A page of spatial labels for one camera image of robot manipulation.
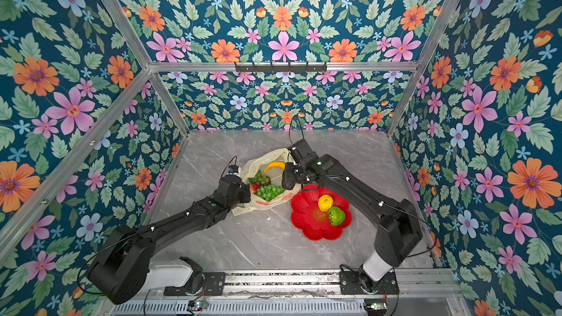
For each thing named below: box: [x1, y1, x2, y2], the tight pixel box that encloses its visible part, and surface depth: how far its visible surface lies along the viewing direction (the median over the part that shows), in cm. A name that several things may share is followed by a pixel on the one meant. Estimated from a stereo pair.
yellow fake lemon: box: [317, 194, 334, 213], surface depth 90 cm
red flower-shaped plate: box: [290, 184, 353, 241], surface depth 90 cm
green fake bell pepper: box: [327, 206, 347, 227], surface depth 85 cm
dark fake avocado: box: [281, 161, 296, 191], surface depth 73 cm
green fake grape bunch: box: [256, 184, 287, 202], surface depth 95 cm
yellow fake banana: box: [263, 161, 287, 174], surface depth 103 cm
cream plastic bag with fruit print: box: [231, 152, 272, 217], surface depth 88 cm
